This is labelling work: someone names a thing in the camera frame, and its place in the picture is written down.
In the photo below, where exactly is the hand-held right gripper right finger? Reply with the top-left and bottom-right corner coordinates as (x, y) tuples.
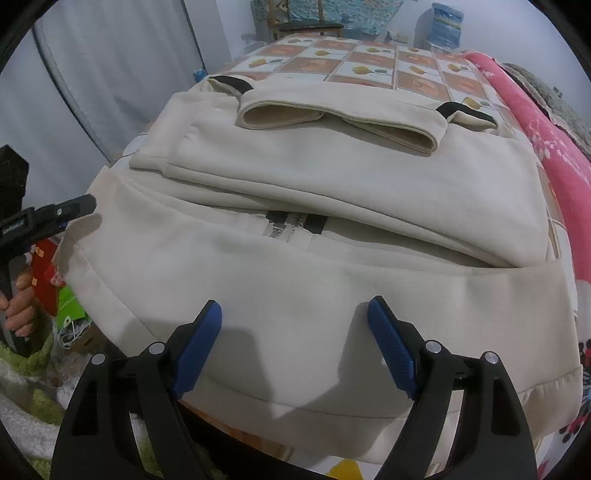
(367, 295), (539, 480)

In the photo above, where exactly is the blue water jug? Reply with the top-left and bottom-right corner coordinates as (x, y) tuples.
(429, 2), (465, 47)

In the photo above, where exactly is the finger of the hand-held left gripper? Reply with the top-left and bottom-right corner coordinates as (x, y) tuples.
(30, 194), (98, 232)

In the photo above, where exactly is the pink floral blanket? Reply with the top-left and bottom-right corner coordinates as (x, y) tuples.
(464, 51), (591, 462)

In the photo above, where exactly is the orange patterned tablecloth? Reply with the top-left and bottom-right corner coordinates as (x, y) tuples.
(185, 37), (578, 480)

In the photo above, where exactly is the red box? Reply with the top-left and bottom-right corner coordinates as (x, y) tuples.
(28, 237), (65, 315)

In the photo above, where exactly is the green packet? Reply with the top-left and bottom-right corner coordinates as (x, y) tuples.
(53, 286), (90, 328)

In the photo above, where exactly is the grey green blanket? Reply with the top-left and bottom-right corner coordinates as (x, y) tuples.
(501, 62), (591, 148)

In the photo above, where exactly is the white fabric curtain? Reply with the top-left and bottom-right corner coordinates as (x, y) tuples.
(0, 0), (208, 185)

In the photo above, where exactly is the cream zip jacket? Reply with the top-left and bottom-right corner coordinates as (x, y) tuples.
(55, 76), (585, 467)

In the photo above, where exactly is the teal patterned cloth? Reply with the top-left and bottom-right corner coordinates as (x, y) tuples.
(252, 0), (404, 35)

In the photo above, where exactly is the wooden chair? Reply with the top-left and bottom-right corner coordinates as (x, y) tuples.
(252, 0), (345, 42)

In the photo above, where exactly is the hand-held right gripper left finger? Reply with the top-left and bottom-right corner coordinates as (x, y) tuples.
(48, 300), (223, 480)

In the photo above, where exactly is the green white fluffy robe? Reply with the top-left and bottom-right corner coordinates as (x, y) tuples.
(0, 342), (153, 480)

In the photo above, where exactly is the person's left hand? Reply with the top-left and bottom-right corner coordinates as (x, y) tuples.
(0, 272), (40, 337)

